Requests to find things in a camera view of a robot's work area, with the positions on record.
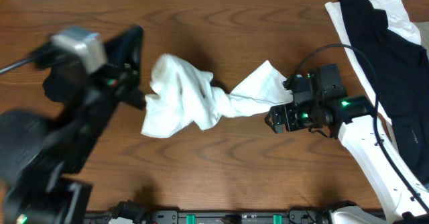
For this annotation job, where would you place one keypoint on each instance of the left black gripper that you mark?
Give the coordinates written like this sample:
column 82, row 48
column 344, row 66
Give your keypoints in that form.
column 121, row 45

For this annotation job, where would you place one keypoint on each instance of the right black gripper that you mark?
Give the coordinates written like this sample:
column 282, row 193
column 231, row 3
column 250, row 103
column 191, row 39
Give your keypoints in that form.
column 291, row 124

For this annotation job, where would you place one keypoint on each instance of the white robot print t-shirt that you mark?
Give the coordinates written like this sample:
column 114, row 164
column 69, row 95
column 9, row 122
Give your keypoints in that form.
column 183, row 94

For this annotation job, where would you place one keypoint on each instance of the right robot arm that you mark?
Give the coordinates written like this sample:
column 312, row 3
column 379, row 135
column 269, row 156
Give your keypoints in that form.
column 353, row 121

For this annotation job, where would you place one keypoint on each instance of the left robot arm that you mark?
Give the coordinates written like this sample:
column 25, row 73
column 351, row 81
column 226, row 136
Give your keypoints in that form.
column 91, row 77

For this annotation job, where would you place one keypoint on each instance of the folded black garment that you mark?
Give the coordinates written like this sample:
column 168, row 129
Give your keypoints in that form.
column 57, row 88

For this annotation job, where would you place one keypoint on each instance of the black t-shirt in pile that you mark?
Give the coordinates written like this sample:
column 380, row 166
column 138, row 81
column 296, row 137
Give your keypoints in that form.
column 398, row 69

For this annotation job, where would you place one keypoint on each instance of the white t-shirt in pile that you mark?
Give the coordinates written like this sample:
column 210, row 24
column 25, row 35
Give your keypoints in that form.
column 398, row 22

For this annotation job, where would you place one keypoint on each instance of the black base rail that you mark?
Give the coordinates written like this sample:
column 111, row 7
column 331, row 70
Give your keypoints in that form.
column 130, row 212

